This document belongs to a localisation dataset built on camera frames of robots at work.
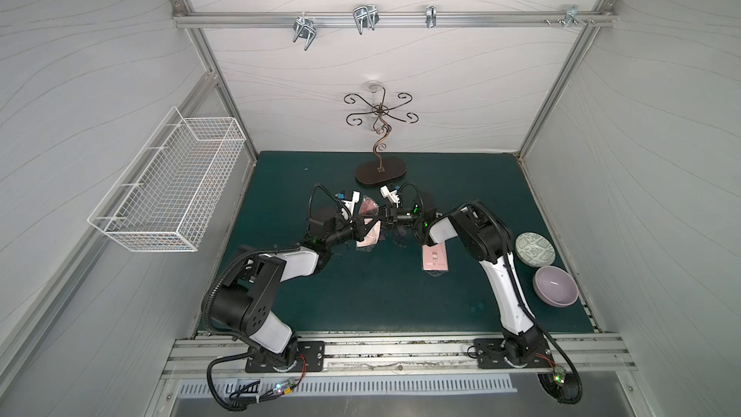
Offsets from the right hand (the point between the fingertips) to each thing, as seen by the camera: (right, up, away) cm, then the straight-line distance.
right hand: (364, 218), depth 90 cm
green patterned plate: (+56, -11, +3) cm, 57 cm away
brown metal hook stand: (+8, +17, +24) cm, 30 cm away
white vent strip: (-31, -39, -20) cm, 54 cm away
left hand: (+5, 0, -5) cm, 7 cm away
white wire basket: (-47, +9, -21) cm, 52 cm away
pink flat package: (+23, -13, +1) cm, 26 cm away
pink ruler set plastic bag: (+3, -5, -4) cm, 7 cm away
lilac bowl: (+57, -20, -6) cm, 61 cm away
